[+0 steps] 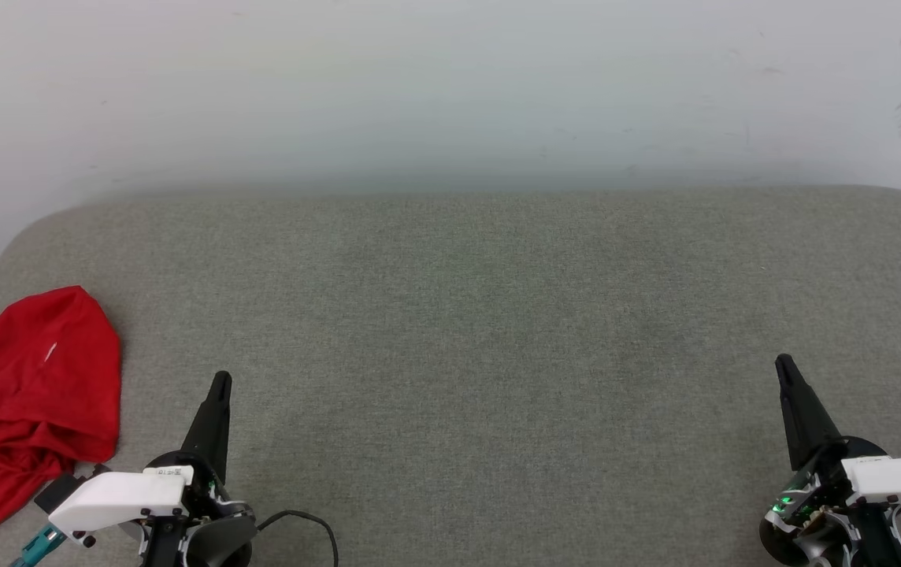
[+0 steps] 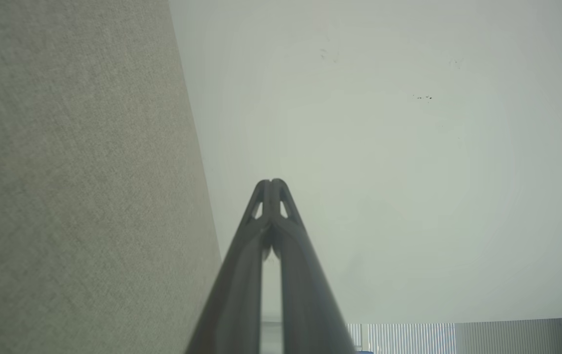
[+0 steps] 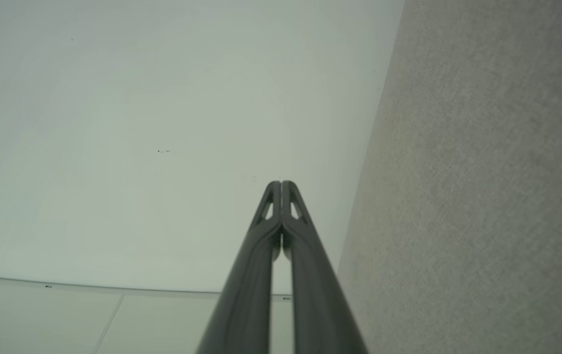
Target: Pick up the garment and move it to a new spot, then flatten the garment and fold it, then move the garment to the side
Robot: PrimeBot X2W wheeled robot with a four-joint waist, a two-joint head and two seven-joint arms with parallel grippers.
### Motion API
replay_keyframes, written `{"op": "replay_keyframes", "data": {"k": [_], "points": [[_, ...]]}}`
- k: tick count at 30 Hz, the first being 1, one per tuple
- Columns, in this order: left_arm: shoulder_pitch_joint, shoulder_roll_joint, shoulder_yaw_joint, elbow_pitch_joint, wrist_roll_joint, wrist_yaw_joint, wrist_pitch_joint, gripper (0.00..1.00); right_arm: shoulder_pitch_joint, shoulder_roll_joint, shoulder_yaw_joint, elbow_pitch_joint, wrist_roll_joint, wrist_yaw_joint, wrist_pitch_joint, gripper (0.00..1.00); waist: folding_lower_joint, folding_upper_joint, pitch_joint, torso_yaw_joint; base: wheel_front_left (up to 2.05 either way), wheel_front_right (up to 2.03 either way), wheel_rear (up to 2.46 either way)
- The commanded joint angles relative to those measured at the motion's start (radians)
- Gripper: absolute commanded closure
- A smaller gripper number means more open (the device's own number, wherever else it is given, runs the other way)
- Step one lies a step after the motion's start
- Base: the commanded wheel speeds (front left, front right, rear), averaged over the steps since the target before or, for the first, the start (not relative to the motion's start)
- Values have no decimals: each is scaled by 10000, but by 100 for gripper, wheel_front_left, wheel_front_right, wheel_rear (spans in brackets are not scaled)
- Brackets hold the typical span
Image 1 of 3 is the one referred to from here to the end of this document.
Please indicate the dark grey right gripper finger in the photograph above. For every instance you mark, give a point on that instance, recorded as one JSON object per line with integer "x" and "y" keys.
{"x": 805, "y": 417}

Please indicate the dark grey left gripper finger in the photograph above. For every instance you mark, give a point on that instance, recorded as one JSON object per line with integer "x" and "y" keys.
{"x": 210, "y": 433}

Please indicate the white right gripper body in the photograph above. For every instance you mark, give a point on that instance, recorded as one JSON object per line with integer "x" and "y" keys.
{"x": 899, "y": 480}

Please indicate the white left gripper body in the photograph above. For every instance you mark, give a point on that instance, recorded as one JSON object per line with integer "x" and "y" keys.
{"x": 120, "y": 496}

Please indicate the red and white basketball jersey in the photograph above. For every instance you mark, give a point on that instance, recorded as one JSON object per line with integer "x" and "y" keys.
{"x": 25, "y": 378}

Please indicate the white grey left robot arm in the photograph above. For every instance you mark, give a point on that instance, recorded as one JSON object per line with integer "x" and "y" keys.
{"x": 222, "y": 543}

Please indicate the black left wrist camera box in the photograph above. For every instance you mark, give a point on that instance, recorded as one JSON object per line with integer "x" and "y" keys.
{"x": 55, "y": 492}

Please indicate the teal left camera connector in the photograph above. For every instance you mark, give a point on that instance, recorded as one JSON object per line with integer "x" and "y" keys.
{"x": 39, "y": 543}

